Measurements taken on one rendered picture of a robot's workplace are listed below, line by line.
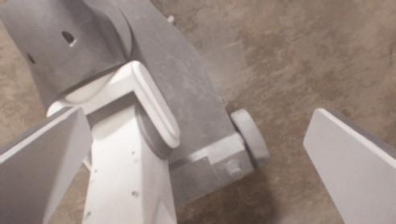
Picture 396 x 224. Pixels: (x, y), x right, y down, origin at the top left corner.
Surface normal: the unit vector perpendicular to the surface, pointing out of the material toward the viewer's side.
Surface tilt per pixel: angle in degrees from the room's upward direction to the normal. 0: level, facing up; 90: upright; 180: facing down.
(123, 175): 66
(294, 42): 0
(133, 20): 0
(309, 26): 0
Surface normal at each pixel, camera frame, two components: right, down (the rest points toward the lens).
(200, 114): 0.07, 0.30
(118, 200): -0.37, -0.64
